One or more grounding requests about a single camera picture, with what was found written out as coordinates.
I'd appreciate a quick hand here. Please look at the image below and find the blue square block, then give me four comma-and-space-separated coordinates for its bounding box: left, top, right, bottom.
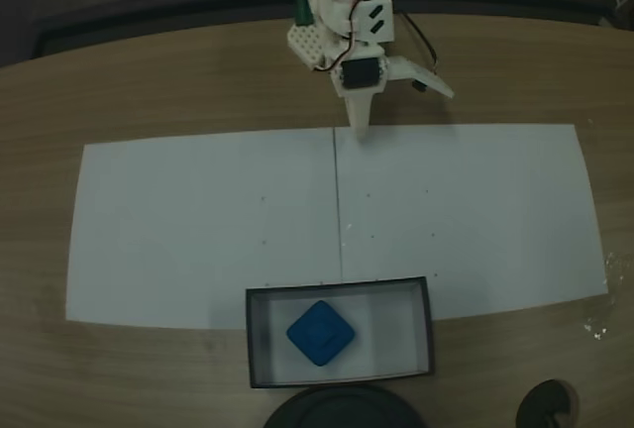
285, 299, 357, 368

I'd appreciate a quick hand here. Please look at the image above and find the dark brown open box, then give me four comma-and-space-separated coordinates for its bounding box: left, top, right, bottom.
246, 275, 438, 390

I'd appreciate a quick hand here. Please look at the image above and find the green table clamp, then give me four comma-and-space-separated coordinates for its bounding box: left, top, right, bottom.
295, 0, 316, 26

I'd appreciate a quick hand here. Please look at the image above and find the white paper sheet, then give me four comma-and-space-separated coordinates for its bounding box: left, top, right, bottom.
334, 123, 610, 321
65, 128, 344, 333

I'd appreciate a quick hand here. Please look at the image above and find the black round stand base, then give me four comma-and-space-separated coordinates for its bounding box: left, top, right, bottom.
262, 382, 427, 428

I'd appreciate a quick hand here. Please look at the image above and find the white wrist camera mount plate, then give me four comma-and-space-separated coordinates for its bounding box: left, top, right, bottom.
385, 54, 456, 100

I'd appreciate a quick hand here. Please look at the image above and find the black camera cable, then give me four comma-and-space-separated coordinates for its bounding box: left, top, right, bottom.
395, 10, 442, 75

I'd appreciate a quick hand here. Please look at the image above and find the round table cable grommet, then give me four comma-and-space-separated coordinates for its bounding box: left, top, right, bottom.
515, 378, 581, 428

